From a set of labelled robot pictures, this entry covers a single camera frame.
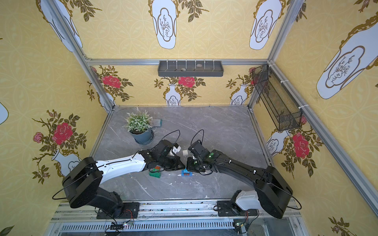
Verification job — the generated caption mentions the long green lego brick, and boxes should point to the long green lego brick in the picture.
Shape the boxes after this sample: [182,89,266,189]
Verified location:
[149,172,161,178]

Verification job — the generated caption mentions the long blue lego brick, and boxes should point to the long blue lego brick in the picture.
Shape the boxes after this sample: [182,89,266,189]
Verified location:
[181,173,193,177]

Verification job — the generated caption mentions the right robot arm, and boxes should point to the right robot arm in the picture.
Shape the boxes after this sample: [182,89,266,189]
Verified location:
[187,140,293,219]

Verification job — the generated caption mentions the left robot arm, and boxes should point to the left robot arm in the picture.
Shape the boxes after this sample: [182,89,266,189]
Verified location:
[62,140,185,218]

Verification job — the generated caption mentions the grey teal sponge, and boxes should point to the grey teal sponge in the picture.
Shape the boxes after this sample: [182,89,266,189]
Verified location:
[151,119,162,127]

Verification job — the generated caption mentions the potted plant grey pot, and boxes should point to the potted plant grey pot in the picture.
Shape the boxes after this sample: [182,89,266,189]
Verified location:
[125,109,154,145]

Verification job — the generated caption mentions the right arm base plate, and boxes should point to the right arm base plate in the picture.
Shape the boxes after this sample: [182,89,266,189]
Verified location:
[216,200,258,217]

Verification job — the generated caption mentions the aluminium rail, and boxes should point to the aluminium rail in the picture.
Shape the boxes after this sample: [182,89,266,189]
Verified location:
[45,199,308,236]

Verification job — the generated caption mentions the grey wall tray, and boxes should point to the grey wall tray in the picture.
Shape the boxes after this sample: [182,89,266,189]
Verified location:
[157,60,224,77]

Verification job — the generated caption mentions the black wire mesh basket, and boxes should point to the black wire mesh basket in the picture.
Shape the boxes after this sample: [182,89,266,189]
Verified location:
[252,65,302,131]

